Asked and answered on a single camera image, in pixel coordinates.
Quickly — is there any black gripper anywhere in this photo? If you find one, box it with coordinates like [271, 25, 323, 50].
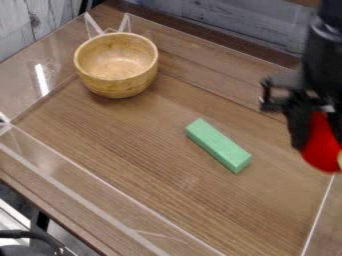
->
[260, 30, 342, 151]

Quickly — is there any red plush fruit green stem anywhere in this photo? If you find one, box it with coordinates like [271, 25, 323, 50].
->
[301, 112, 342, 174]

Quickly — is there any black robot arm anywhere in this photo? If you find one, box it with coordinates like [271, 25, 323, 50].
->
[260, 0, 342, 151]

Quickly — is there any green rectangular block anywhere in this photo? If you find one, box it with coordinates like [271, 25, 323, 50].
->
[186, 119, 253, 174]

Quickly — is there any wooden bowl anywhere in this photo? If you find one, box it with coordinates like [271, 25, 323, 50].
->
[74, 32, 160, 99]

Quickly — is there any clear acrylic tray enclosure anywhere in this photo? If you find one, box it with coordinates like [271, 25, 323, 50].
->
[0, 14, 342, 256]

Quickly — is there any black table leg bracket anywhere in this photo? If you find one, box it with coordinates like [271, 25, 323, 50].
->
[29, 208, 91, 256]

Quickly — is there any black cable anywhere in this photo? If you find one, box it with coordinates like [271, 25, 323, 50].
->
[0, 229, 66, 256]

